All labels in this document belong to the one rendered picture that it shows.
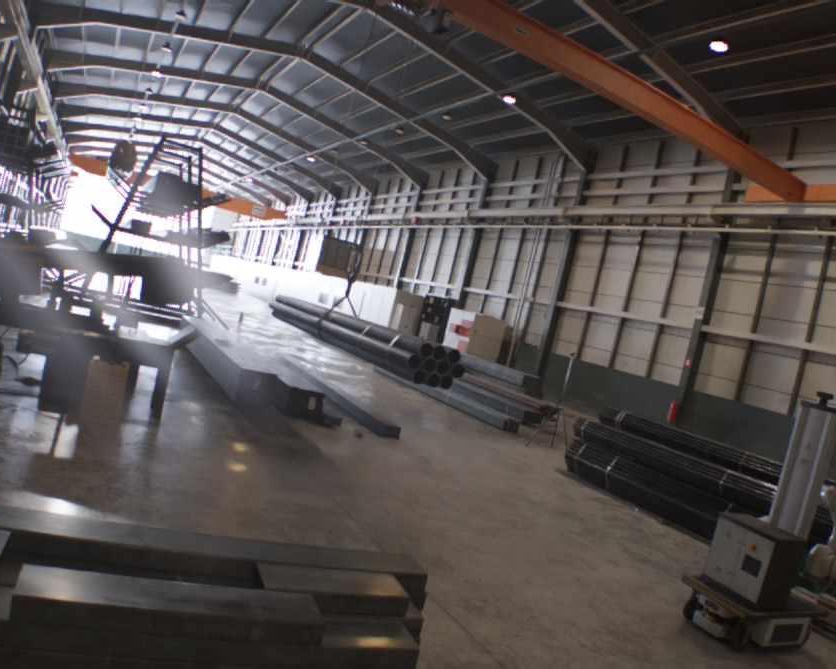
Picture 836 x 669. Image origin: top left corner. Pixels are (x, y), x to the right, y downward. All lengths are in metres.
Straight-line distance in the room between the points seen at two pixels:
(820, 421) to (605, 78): 8.21
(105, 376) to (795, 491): 5.87
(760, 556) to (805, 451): 0.88
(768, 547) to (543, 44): 8.66
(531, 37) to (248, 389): 6.91
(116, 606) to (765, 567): 3.95
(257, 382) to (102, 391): 2.68
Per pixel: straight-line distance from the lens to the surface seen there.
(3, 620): 2.60
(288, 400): 8.87
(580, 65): 11.87
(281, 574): 2.99
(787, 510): 5.41
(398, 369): 6.96
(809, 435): 5.36
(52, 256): 8.59
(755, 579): 5.02
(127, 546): 3.01
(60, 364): 8.71
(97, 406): 6.68
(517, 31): 11.21
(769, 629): 5.12
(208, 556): 3.04
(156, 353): 7.24
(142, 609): 2.54
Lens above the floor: 1.71
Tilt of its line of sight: 2 degrees down
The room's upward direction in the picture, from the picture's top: 14 degrees clockwise
